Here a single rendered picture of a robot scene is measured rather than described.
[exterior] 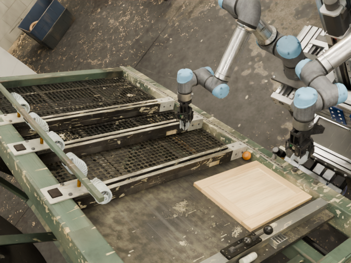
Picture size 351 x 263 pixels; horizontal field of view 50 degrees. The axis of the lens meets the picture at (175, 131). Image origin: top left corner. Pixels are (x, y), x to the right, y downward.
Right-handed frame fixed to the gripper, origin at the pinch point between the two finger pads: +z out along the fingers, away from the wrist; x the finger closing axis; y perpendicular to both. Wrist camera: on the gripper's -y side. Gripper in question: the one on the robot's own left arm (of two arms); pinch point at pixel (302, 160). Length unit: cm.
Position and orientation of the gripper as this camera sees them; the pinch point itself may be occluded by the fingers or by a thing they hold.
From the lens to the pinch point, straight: 163.9
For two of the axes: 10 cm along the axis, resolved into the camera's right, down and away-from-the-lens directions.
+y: -7.6, 5.0, -4.2
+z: 1.4, 7.5, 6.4
